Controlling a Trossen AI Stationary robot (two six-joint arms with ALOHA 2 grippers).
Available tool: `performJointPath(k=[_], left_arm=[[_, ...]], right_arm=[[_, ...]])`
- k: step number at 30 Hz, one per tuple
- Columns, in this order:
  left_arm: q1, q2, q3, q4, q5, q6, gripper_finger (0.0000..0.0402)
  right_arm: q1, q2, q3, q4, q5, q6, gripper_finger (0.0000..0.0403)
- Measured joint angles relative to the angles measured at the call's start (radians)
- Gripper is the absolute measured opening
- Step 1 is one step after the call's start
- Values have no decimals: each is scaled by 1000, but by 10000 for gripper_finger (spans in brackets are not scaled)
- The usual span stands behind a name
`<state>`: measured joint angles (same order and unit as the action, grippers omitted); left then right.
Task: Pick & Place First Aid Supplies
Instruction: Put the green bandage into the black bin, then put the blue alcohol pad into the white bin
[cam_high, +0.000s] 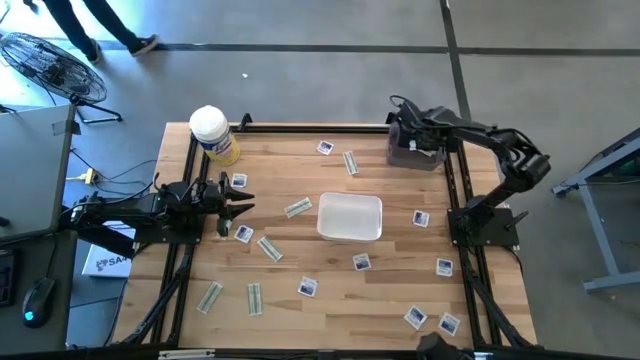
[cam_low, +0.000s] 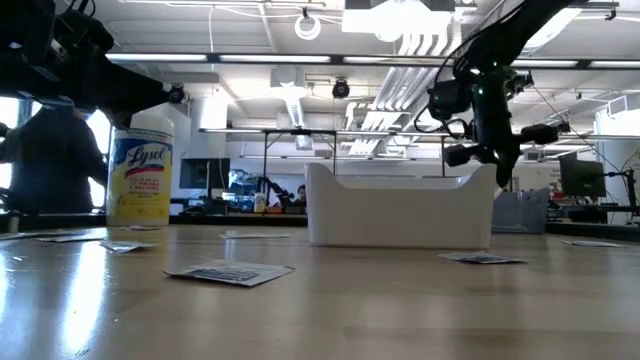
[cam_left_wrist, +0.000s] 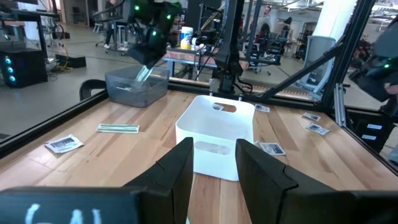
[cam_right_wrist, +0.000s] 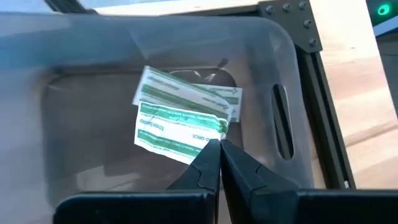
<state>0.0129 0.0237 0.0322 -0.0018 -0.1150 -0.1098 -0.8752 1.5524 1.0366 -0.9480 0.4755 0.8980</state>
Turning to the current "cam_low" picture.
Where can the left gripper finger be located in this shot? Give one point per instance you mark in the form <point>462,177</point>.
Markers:
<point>135,97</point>
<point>120,70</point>

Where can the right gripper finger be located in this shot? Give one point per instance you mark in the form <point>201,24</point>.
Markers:
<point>495,167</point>
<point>509,165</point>

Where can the white square wipe packet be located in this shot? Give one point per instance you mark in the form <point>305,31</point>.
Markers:
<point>140,228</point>
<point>70,239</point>
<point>230,274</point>
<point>480,258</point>
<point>592,244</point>

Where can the white plastic tray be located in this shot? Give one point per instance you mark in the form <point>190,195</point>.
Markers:
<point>400,220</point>

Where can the green white bandage strip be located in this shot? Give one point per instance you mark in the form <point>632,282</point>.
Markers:
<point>252,235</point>
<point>127,245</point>

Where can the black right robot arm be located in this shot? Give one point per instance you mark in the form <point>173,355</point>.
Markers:
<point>510,30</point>

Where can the grey translucent plastic bin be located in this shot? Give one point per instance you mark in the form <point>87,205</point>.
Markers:
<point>520,212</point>

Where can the black computer monitor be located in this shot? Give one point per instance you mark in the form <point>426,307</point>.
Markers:
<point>205,173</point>
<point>581,177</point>

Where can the yellow Lysol wipes canister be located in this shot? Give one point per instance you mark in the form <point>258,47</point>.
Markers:
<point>140,175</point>

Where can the person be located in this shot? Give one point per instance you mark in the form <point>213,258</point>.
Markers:
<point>50,165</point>
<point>301,194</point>

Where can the long ceiling light strip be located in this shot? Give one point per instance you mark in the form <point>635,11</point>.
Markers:
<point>270,58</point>

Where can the white ceiling light fixture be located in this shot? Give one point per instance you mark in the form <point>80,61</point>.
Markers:
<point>385,20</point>

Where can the small white bottle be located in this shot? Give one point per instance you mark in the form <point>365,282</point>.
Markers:
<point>259,202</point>

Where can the black ceiling camera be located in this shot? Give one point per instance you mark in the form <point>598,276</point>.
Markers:
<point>176,94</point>
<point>522,80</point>
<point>341,89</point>

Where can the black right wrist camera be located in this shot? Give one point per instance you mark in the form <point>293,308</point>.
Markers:
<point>447,99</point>

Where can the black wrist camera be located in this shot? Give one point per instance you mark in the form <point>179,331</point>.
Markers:
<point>90,32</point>
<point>447,99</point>

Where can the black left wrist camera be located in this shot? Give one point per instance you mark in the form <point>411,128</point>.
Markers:
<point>90,32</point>

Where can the silver ventilation duct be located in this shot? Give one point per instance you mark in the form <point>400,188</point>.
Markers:
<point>552,35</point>

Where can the black metal stand frame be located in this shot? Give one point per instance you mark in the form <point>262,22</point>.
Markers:
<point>300,132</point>

